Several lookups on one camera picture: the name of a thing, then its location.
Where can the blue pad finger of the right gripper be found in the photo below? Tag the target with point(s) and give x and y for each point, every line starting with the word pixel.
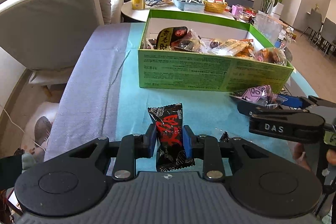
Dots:
pixel 291 101

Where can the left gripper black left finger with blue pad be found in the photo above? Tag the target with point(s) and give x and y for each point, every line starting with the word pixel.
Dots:
pixel 129 149

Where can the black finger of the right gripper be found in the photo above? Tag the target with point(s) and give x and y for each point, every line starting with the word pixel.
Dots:
pixel 248 108

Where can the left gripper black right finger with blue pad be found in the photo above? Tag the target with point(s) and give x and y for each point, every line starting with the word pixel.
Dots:
pixel 210 150

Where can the purple snack packet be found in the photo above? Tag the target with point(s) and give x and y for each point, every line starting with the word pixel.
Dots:
pixel 260 95

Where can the black red snack packet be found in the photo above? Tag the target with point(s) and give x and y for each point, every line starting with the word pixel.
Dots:
pixel 170 153

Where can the tan long snack bar packet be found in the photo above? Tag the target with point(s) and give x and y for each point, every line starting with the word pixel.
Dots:
pixel 232 47

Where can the teal table mat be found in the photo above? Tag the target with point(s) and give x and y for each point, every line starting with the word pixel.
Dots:
pixel 209 113

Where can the lavender table cloth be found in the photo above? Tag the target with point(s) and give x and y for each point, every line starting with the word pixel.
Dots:
pixel 89 105

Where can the green cardboard box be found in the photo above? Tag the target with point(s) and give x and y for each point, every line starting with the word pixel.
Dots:
pixel 166 68

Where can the yellow wicker basket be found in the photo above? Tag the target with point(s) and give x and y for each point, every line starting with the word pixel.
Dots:
pixel 215 7

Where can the black yellow snack bag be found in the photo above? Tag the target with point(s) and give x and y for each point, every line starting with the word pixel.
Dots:
pixel 170 36

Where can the blue tray with items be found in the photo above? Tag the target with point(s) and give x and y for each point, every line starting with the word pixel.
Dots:
pixel 190 7

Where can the round white coffee table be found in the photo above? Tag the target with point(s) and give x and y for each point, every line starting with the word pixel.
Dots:
pixel 130 15

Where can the beige armchair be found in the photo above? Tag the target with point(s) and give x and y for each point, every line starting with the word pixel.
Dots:
pixel 48 36

